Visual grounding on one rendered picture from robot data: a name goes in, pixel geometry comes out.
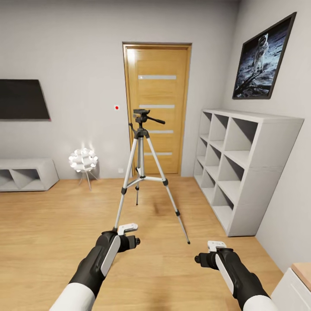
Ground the camera tripod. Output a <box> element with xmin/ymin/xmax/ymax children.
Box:
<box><xmin>112</xmin><ymin>109</ymin><xmax>190</xmax><ymax>244</ymax></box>

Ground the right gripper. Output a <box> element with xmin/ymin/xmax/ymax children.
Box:
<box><xmin>194</xmin><ymin>252</ymin><xmax>218</xmax><ymax>270</ymax></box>

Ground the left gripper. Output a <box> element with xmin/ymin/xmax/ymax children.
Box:
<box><xmin>120</xmin><ymin>235</ymin><xmax>140</xmax><ymax>253</ymax></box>

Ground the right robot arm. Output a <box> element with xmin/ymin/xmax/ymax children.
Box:
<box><xmin>194</xmin><ymin>241</ymin><xmax>280</xmax><ymax>311</ymax></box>

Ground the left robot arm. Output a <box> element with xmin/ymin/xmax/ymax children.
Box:
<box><xmin>49</xmin><ymin>223</ymin><xmax>140</xmax><ymax>311</ymax></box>

